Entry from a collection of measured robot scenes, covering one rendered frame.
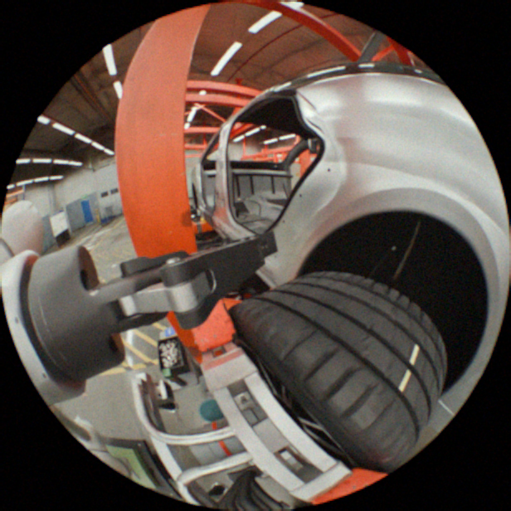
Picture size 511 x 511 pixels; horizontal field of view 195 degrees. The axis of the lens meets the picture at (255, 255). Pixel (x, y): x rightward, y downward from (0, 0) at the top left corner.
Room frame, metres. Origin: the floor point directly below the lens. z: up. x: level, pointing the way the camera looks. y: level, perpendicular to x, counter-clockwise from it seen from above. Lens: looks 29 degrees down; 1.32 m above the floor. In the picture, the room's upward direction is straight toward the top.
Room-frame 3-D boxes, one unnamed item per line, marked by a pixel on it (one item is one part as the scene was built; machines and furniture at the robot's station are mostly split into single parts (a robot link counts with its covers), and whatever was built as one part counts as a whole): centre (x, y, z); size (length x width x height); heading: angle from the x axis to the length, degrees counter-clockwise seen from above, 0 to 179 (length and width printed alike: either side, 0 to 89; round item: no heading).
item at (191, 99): (2.72, 0.08, 2.55); 2.58 x 0.12 x 0.40; 121
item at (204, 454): (-0.06, 0.04, 0.85); 0.21 x 0.14 x 0.14; 121
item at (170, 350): (0.28, 0.47, 0.51); 0.20 x 0.14 x 0.13; 28
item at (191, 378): (0.32, 0.49, 0.44); 0.43 x 0.17 x 0.03; 31
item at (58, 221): (3.04, 8.93, 0.98); 1.50 x 0.50 x 1.95; 31
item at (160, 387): (0.02, 0.25, 0.93); 0.09 x 0.05 x 0.05; 121
